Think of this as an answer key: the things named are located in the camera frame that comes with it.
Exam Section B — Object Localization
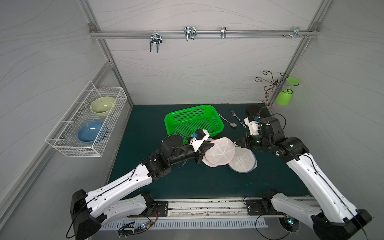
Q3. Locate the green plastic basket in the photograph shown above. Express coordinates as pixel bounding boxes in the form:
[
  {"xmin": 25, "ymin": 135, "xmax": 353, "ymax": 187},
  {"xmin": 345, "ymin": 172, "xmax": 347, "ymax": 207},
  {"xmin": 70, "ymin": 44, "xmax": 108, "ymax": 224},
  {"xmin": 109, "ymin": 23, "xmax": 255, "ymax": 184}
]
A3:
[{"xmin": 164, "ymin": 105, "xmax": 224, "ymax": 144}]

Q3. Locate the aluminium top rail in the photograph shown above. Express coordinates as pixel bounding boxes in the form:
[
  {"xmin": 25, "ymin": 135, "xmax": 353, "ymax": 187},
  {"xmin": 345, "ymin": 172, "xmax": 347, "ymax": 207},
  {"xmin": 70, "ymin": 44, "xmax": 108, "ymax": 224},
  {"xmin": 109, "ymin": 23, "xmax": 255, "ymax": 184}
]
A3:
[{"xmin": 88, "ymin": 23, "xmax": 320, "ymax": 40}]

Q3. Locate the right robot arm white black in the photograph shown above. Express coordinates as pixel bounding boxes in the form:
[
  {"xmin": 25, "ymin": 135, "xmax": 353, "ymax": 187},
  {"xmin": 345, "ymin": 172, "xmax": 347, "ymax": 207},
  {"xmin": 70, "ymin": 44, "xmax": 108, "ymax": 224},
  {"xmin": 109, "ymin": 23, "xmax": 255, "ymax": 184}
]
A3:
[{"xmin": 237, "ymin": 116, "xmax": 373, "ymax": 240}]

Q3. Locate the metal cup holder stand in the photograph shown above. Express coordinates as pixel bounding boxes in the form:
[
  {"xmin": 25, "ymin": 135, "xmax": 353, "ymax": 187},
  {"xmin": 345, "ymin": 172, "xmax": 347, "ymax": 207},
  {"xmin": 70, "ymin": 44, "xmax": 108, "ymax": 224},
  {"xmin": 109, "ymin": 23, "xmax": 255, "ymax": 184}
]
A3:
[{"xmin": 246, "ymin": 70, "xmax": 289, "ymax": 118}]

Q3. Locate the black cable bundle left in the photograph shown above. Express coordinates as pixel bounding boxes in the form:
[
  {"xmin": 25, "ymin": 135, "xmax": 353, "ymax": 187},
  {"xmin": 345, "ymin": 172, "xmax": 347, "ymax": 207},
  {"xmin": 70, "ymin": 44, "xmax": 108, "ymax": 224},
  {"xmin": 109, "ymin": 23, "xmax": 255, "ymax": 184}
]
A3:
[{"xmin": 117, "ymin": 206, "xmax": 159, "ymax": 238}]

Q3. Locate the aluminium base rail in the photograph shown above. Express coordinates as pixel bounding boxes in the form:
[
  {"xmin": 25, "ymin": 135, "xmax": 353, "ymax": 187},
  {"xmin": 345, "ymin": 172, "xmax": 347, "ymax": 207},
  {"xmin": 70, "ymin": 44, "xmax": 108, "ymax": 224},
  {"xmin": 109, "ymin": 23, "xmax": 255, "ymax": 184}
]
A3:
[{"xmin": 83, "ymin": 196, "xmax": 331, "ymax": 221}]

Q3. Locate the metal double hook middle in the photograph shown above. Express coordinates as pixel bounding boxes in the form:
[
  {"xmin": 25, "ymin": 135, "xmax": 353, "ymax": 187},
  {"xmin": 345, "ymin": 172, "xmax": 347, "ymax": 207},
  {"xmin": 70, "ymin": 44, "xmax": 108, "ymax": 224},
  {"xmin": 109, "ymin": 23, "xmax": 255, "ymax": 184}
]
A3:
[{"xmin": 184, "ymin": 27, "xmax": 197, "ymax": 42}]

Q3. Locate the white wire wall basket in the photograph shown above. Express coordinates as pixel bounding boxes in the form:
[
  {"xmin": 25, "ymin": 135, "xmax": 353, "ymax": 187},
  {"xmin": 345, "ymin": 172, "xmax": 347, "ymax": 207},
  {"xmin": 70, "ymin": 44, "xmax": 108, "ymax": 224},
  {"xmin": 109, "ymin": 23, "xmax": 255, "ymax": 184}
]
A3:
[{"xmin": 45, "ymin": 82, "xmax": 128, "ymax": 158}]

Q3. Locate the blue ceramic bowl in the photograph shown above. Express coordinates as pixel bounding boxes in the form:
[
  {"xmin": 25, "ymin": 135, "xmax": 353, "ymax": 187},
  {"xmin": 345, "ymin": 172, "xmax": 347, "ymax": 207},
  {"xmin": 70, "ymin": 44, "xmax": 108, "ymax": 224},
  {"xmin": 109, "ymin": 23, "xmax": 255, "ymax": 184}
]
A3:
[{"xmin": 77, "ymin": 121, "xmax": 109, "ymax": 145}]

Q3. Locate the white slotted cable duct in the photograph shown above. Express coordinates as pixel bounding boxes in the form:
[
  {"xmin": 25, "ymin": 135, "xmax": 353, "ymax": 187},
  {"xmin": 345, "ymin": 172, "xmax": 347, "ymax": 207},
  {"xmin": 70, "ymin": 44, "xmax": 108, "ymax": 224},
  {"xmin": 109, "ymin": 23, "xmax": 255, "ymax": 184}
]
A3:
[{"xmin": 101, "ymin": 218, "xmax": 269, "ymax": 231}]

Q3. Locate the metal bracket hook right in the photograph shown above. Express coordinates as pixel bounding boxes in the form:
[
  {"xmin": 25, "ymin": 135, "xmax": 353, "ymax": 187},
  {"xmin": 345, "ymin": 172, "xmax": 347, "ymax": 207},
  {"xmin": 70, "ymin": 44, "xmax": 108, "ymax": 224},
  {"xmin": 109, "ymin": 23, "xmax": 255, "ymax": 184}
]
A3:
[{"xmin": 282, "ymin": 28, "xmax": 309, "ymax": 40}]

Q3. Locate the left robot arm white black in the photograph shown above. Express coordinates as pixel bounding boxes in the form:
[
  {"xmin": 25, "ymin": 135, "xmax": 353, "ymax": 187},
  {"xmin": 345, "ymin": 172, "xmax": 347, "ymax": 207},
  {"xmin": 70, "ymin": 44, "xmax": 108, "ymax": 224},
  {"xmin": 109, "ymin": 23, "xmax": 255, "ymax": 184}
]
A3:
[{"xmin": 69, "ymin": 130, "xmax": 214, "ymax": 240}]

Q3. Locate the green plastic wine glass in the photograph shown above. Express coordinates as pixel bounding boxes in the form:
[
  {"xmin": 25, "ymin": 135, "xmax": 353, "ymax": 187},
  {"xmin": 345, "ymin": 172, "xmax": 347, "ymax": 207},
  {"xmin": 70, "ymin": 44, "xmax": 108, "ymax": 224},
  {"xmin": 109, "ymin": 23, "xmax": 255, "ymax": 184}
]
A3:
[{"xmin": 276, "ymin": 77, "xmax": 300, "ymax": 106}]

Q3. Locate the metal clip hook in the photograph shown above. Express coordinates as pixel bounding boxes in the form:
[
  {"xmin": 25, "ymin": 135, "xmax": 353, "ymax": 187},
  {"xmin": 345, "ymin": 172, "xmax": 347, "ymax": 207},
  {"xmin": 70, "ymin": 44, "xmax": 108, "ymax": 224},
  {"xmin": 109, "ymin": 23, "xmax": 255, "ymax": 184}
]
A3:
[{"xmin": 221, "ymin": 27, "xmax": 227, "ymax": 39}]

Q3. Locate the white mesh laundry bag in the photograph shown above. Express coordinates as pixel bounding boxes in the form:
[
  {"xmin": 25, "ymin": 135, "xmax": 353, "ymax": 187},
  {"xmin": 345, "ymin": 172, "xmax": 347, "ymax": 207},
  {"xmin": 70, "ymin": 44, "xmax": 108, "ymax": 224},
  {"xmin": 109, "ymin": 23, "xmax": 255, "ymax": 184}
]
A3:
[{"xmin": 228, "ymin": 147, "xmax": 258, "ymax": 174}]

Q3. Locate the light green ceramic bowl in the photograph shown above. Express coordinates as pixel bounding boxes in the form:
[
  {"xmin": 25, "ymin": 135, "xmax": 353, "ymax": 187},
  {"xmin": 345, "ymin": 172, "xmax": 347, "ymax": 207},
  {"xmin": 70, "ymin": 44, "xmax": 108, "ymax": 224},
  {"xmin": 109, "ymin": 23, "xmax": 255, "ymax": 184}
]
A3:
[{"xmin": 90, "ymin": 96, "xmax": 116, "ymax": 118}]

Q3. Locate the metal double hook left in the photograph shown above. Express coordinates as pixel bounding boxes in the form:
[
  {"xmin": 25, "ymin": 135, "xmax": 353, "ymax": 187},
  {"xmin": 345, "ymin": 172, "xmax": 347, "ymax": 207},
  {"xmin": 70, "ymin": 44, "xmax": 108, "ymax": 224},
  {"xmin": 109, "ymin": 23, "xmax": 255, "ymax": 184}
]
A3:
[{"xmin": 150, "ymin": 33, "xmax": 163, "ymax": 53}]

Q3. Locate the round white mesh bag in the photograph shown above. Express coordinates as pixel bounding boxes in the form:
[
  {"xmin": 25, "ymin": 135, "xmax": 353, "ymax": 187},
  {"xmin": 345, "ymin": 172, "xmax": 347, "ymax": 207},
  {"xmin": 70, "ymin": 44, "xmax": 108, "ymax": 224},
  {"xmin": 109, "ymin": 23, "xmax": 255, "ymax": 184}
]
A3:
[{"xmin": 202, "ymin": 138, "xmax": 236, "ymax": 168}]

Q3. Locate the metal double hook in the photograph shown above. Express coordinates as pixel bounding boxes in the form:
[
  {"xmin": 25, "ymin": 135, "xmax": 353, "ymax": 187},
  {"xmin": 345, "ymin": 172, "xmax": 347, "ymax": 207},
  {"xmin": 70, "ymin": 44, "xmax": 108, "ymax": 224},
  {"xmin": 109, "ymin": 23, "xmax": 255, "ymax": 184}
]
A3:
[
  {"xmin": 150, "ymin": 33, "xmax": 163, "ymax": 53},
  {"xmin": 184, "ymin": 27, "xmax": 197, "ymax": 42}
]

